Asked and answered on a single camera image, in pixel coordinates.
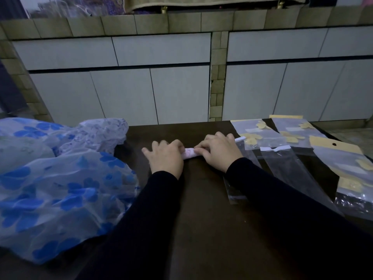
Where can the person's right hand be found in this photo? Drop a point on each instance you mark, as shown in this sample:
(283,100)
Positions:
(223,153)

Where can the person's left hand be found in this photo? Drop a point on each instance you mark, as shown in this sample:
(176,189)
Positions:
(166,158)

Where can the person's left thumb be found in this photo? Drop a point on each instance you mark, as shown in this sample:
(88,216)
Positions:
(183,156)

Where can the person's left little finger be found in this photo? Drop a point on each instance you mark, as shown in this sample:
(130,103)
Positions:
(146,153)

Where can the person's right middle finger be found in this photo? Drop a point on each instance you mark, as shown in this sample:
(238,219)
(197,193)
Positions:
(210,138)

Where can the person's left middle finger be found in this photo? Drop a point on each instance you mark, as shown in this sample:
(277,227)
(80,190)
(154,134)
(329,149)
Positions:
(164,144)

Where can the person's right little finger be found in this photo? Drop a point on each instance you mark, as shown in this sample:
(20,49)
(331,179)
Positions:
(231,138)

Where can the person's right thumb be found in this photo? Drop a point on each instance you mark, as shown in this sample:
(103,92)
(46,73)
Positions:
(203,156)

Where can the pink white cloth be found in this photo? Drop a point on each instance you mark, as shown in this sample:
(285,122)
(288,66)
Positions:
(191,153)

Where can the person's left forearm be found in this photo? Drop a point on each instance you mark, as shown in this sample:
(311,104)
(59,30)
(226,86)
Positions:
(137,227)

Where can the person's right forearm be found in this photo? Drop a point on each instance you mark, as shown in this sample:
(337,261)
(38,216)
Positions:
(291,218)

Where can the clear packet with yellow header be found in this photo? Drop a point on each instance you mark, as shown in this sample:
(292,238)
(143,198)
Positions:
(346,172)
(256,134)
(297,131)

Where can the clear sleeve with white strip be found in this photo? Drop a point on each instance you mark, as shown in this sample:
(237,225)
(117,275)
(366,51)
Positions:
(243,172)
(288,172)

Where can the small-print purple plastic bag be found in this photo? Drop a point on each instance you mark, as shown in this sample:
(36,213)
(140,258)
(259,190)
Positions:
(97,134)

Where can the tiled counter with white panels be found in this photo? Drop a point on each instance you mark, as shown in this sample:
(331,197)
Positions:
(180,69)

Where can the large blue flowered plastic bag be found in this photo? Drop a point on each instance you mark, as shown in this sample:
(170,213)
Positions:
(58,195)

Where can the beige towel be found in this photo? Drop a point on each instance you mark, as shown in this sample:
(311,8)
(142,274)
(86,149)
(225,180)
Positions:
(215,2)

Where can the patterned plastic-covered cloth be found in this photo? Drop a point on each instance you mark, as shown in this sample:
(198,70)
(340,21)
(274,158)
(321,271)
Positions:
(72,5)

